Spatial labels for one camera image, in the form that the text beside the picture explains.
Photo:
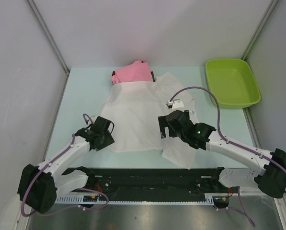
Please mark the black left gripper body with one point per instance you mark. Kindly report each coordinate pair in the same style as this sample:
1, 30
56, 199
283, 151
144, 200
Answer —
104, 133

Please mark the white t shirt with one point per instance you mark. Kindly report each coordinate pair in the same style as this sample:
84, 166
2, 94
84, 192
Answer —
134, 108

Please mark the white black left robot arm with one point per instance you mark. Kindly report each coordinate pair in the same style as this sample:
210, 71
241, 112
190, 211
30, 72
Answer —
41, 185

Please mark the grey aluminium corner post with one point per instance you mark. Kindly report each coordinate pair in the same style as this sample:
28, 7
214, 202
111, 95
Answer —
262, 24
47, 34

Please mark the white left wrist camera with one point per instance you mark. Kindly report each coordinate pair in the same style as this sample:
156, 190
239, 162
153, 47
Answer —
91, 119

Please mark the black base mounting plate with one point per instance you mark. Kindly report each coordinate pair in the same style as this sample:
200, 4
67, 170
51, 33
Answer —
156, 185

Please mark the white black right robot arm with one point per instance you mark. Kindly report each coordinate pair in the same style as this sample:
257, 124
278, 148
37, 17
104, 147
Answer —
265, 170

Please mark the grey aluminium corner post right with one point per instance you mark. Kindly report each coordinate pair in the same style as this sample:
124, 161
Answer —
262, 24

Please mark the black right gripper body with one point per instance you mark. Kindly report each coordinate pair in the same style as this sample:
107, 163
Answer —
182, 136

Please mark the pink folded t shirt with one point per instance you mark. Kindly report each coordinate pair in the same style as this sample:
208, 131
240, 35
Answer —
137, 71

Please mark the grey aluminium corner post left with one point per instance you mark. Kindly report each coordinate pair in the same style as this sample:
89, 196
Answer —
47, 34

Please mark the lime green plastic basin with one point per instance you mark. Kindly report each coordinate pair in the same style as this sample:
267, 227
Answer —
232, 82

